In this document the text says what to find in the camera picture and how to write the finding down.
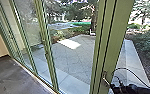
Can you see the green-framed glass door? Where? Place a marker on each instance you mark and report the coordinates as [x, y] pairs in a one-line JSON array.
[[23, 36]]

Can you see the dark green shrub bed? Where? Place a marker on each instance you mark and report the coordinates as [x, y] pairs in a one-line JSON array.
[[146, 41]]

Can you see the white garden chair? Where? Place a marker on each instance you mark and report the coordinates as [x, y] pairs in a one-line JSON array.
[[92, 32]]

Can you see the low brown green hedge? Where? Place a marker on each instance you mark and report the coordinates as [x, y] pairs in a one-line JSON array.
[[69, 33]]

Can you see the brown tree trunk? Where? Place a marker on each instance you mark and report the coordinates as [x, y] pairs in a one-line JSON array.
[[94, 16]]

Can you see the green door frame post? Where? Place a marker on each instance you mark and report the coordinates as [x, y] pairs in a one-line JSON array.
[[99, 40]]

